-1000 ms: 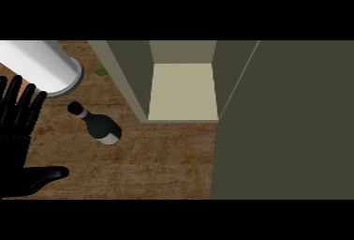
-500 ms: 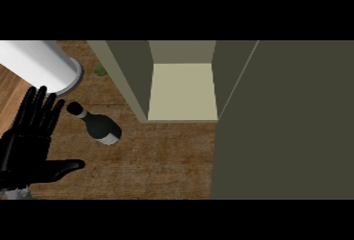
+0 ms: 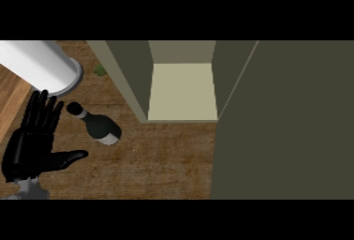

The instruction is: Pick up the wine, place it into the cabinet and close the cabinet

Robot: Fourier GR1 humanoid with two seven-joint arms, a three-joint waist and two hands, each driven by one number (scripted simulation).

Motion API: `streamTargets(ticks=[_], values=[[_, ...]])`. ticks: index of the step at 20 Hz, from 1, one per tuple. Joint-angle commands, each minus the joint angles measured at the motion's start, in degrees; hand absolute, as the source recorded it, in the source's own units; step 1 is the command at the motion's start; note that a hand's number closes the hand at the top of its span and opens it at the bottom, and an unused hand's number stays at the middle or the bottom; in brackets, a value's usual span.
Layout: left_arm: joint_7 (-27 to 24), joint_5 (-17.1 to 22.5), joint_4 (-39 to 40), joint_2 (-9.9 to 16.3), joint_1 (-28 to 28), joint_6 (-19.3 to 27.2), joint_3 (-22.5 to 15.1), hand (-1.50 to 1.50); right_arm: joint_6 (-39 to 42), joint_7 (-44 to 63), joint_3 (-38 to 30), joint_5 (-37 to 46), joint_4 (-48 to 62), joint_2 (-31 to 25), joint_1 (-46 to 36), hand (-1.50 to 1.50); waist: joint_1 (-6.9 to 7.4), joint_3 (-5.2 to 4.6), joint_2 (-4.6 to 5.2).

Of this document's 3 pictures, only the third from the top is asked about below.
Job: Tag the dark olive cabinet door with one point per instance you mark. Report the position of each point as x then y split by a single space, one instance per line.
284 125

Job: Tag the white cylindrical container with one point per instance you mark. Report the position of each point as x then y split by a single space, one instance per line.
38 64

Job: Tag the small green vegetable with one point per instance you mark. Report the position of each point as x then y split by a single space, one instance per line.
98 70

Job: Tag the dark green wine bottle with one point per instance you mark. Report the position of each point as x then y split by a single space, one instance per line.
100 126

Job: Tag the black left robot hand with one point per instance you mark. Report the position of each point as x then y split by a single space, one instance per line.
28 146

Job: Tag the olive green cabinet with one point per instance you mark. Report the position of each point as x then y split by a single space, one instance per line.
166 85

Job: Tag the light wooden board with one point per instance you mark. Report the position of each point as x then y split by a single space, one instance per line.
10 99

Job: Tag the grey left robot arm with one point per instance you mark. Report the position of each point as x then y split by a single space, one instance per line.
29 190

